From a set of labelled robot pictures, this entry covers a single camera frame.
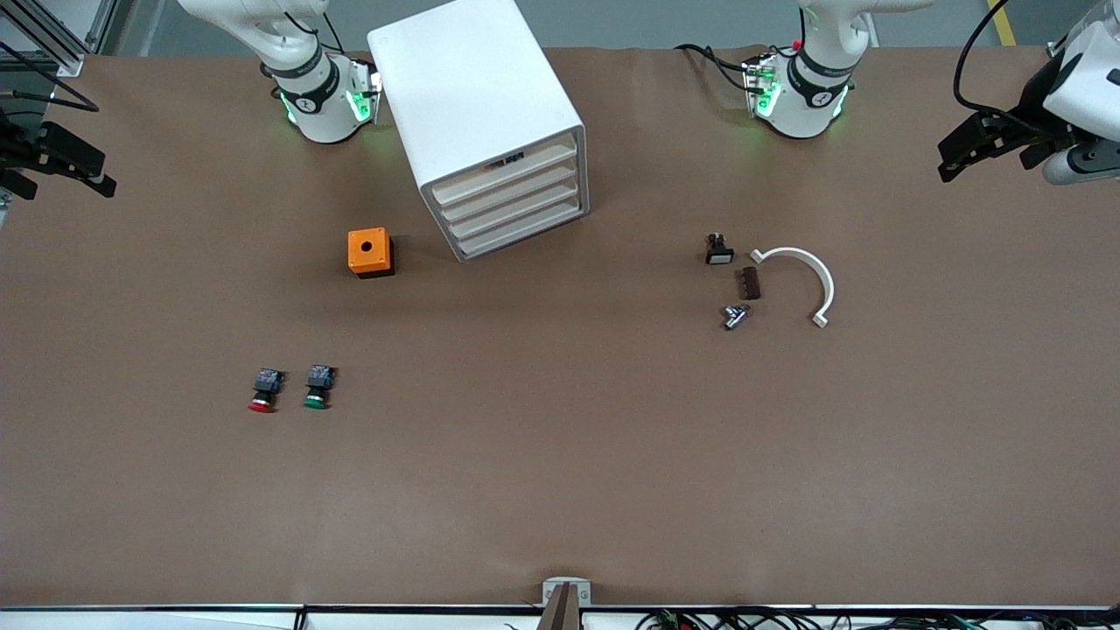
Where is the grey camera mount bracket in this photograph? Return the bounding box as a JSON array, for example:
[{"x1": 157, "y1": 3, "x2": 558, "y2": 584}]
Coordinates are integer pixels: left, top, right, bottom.
[{"x1": 542, "y1": 577, "x2": 592, "y2": 630}]

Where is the black arm base cable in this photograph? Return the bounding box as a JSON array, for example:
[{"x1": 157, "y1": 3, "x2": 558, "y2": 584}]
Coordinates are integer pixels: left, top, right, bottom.
[{"x1": 674, "y1": 42, "x2": 755, "y2": 93}]

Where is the white table edge rail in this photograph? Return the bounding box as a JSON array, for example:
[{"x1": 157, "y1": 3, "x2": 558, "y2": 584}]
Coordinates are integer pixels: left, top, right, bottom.
[{"x1": 0, "y1": 605, "x2": 1120, "y2": 630}]

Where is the aluminium frame profile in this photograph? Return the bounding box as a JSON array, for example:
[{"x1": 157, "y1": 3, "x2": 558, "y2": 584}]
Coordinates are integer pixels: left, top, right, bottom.
[{"x1": 0, "y1": 0, "x2": 119, "y2": 78}]

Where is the orange box with round hole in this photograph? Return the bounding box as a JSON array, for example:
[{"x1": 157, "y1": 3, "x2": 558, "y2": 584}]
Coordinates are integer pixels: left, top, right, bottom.
[{"x1": 347, "y1": 227, "x2": 396, "y2": 279}]

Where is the white half-ring clamp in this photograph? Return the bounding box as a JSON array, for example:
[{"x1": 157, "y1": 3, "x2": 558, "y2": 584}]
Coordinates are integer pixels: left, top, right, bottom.
[{"x1": 750, "y1": 247, "x2": 836, "y2": 329}]

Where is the green push button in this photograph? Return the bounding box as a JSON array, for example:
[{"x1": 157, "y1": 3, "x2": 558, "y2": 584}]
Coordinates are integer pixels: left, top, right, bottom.
[{"x1": 302, "y1": 364, "x2": 338, "y2": 410}]

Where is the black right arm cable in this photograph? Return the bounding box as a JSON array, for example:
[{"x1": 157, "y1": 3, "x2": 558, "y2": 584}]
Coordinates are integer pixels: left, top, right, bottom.
[{"x1": 0, "y1": 39, "x2": 100, "y2": 113}]

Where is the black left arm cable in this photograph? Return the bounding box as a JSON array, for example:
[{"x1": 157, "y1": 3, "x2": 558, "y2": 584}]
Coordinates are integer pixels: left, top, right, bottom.
[{"x1": 953, "y1": 0, "x2": 1051, "y2": 119}]

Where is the red push button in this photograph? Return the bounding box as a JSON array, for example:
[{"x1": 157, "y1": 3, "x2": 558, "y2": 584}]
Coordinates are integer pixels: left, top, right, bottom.
[{"x1": 247, "y1": 367, "x2": 287, "y2": 414}]

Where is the bundle of cables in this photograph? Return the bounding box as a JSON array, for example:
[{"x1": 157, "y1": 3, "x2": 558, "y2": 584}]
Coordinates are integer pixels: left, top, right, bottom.
[{"x1": 637, "y1": 606, "x2": 1120, "y2": 630}]

